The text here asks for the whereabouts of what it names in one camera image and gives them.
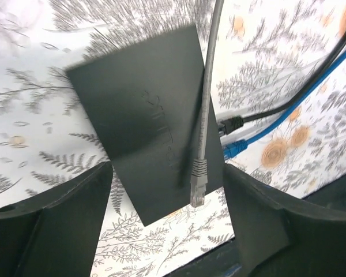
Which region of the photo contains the black network switch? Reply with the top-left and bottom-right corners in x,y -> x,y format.
65,24 -> 225,227

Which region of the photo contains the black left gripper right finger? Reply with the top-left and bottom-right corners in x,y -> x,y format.
223,164 -> 346,276

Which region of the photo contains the blue ethernet cable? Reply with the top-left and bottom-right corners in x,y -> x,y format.
222,43 -> 346,159

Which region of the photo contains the grey ethernet cable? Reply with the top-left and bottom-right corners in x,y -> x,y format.
189,0 -> 225,207

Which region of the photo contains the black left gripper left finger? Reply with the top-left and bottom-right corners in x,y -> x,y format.
0,162 -> 112,277

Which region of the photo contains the black ethernet cable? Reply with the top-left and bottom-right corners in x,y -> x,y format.
218,14 -> 346,136

